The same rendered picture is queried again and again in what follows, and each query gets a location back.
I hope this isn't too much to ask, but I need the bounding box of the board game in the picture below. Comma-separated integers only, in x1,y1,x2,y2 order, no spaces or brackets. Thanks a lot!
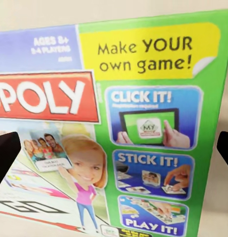
0,8,228,237

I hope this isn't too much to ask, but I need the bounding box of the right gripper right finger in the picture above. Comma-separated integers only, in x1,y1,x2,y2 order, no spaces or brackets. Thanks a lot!
217,131,228,165

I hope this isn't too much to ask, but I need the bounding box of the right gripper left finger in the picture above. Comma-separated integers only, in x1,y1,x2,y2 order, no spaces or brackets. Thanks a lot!
0,131,21,184

